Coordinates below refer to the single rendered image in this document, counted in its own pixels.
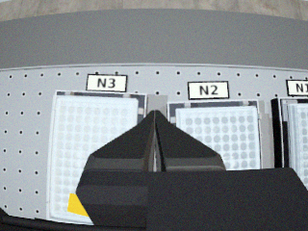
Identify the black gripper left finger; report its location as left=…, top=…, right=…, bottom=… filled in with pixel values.
left=82, top=110, right=155, bottom=173

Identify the light grey flat base plate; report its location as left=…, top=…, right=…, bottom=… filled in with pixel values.
left=0, top=64, right=308, bottom=220

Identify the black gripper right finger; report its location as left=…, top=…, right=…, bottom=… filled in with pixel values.
left=155, top=110, right=226, bottom=171

